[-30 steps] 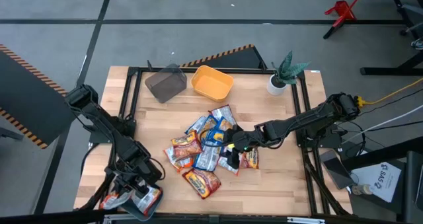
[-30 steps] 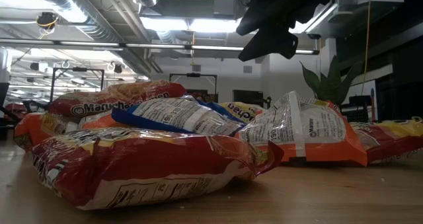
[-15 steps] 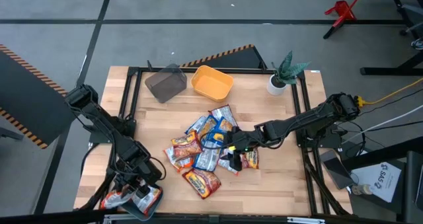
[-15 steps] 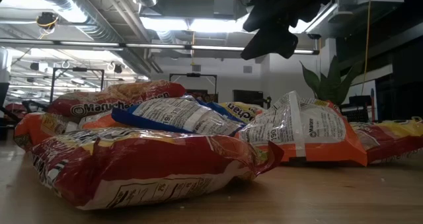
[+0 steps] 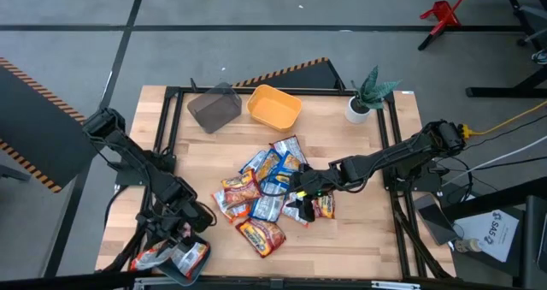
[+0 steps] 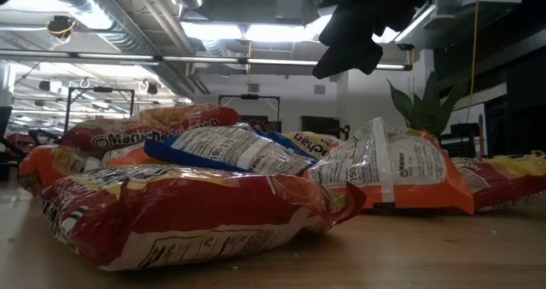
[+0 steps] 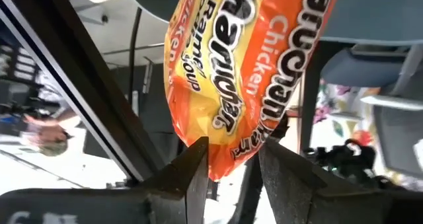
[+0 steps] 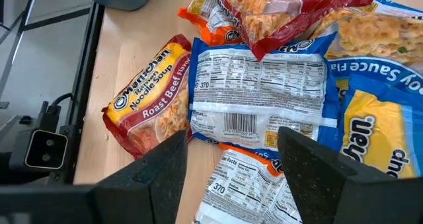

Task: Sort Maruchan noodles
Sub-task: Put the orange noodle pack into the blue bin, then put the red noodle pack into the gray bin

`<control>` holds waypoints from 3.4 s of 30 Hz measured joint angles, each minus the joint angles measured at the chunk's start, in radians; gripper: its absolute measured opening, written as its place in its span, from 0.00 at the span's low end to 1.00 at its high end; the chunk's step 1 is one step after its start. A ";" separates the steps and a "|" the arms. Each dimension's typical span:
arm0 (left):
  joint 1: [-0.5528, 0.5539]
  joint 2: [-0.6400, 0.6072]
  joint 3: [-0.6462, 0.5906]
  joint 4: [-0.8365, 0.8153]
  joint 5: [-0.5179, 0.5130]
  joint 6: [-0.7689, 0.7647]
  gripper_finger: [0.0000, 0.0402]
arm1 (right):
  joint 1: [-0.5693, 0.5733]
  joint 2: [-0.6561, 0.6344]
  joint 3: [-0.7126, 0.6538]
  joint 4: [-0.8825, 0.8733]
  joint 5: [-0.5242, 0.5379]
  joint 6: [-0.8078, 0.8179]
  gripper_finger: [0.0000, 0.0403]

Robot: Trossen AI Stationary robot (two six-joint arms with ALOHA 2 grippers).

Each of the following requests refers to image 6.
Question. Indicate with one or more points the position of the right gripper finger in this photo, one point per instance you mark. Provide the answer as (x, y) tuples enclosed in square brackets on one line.
[(337, 61), (369, 56)]

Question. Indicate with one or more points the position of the blue Maruchan noodle pack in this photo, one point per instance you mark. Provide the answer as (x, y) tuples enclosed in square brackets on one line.
[(230, 150), (311, 144)]

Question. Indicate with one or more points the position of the orange Maruchan noodle pack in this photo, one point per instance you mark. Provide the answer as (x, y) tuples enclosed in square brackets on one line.
[(47, 165), (405, 165)]

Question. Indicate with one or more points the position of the red Maruchan noodle pack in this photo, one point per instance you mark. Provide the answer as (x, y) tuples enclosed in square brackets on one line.
[(170, 118), (192, 212), (503, 182)]

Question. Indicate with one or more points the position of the black monitor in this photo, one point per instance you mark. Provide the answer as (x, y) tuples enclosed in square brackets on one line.
[(320, 125)]

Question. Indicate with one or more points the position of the grey ceiling unit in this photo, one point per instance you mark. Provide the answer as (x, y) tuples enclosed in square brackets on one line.
[(290, 7)]

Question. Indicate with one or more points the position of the green plant in white pot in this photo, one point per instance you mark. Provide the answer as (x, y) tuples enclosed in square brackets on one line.
[(426, 110)]

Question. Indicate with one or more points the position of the long LED light bar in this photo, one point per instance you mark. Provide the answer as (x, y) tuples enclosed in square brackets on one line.
[(205, 59)]

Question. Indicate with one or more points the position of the red pole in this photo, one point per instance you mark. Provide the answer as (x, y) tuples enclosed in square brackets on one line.
[(481, 133)]

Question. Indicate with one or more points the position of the yellow-green jug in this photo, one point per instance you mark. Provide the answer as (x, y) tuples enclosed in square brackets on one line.
[(541, 152)]

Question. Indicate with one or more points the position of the square wall vent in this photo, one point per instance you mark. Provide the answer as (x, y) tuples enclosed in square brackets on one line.
[(253, 88), (320, 89)]

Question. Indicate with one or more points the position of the black background rig frame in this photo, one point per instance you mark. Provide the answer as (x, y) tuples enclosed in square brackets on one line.
[(102, 89), (249, 96)]

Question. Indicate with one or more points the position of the large silver ventilation duct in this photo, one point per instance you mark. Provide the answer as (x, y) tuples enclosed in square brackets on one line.
[(128, 37)]

